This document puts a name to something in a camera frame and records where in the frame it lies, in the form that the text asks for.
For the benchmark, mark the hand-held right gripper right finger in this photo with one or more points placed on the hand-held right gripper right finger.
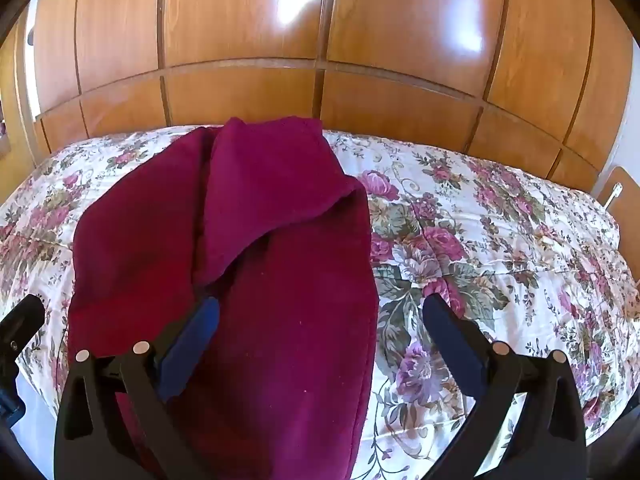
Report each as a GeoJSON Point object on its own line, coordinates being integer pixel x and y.
{"type": "Point", "coordinates": [452, 342]}

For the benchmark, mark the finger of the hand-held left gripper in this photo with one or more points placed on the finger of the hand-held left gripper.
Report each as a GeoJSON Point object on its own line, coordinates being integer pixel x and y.
{"type": "Point", "coordinates": [17, 325]}

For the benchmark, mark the maroon shirt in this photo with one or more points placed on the maroon shirt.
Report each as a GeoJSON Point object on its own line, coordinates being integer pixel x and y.
{"type": "Point", "coordinates": [280, 280]}

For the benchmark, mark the floral bedspread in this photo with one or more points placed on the floral bedspread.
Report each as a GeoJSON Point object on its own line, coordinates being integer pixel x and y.
{"type": "Point", "coordinates": [500, 260]}

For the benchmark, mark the wooden wardrobe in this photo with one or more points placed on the wooden wardrobe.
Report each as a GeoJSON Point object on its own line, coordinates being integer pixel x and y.
{"type": "Point", "coordinates": [320, 40]}

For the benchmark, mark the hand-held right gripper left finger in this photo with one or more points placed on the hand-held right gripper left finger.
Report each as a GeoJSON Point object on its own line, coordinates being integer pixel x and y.
{"type": "Point", "coordinates": [192, 342]}

